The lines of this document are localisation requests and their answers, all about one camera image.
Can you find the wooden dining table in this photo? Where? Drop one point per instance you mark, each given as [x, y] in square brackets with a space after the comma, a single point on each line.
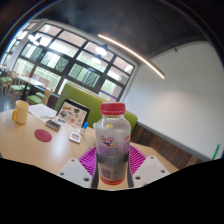
[31, 81]

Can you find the group of pendant ceiling lamps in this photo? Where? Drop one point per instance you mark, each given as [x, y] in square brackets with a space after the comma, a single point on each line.
[101, 50]

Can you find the long curved light strip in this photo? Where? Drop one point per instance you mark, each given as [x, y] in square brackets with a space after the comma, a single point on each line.
[133, 53]

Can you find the green upholstered bench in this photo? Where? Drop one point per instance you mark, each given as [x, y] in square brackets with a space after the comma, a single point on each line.
[85, 96]

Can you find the white paper sheets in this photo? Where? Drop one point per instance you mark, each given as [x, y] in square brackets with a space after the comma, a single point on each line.
[41, 111]

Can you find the small dark flat box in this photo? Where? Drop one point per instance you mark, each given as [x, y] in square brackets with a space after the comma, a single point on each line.
[53, 125]

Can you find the black tablet with stickers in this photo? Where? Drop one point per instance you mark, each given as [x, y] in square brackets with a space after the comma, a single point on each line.
[74, 115]

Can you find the flat round red coaster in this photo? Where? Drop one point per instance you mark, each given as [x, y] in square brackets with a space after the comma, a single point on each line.
[43, 135]

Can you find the clear red-capped drink bottle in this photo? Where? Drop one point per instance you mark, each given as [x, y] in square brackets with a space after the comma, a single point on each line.
[112, 150]

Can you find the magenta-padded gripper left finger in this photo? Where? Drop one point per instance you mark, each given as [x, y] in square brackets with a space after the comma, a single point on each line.
[75, 171]

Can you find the group of wooden green-seated chairs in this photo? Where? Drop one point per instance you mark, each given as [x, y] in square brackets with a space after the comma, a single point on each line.
[13, 88]

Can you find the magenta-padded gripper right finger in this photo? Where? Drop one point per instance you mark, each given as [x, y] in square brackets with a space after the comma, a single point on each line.
[150, 170]

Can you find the small blue-capped white bottle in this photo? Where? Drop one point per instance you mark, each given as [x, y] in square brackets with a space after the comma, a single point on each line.
[84, 128]

